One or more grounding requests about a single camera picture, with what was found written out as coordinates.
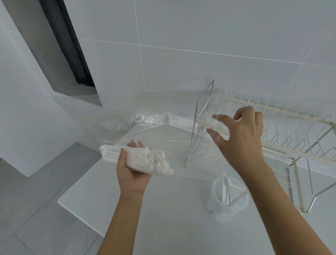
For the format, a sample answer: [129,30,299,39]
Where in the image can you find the person's left hand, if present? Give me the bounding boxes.
[116,140,153,195]

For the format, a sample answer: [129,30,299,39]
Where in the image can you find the person's right hand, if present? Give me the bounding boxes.
[209,106,266,171]

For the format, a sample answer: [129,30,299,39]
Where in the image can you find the bundle of white straws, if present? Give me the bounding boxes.
[99,143,174,176]

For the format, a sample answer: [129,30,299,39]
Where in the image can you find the clear plastic bag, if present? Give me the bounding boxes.
[89,89,238,182]

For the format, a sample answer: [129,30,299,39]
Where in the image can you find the person's right forearm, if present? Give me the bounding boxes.
[231,157,336,255]

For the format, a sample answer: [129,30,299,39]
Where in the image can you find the person's left forearm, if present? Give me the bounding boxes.
[96,190,147,255]

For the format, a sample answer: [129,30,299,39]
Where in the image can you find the white power strip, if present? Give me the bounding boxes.
[168,113,196,131]

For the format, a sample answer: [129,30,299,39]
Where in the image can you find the clear plastic cup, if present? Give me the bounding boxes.
[206,173,249,223]

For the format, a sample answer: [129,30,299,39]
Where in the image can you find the cream metal dish rack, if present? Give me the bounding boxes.
[184,80,336,215]

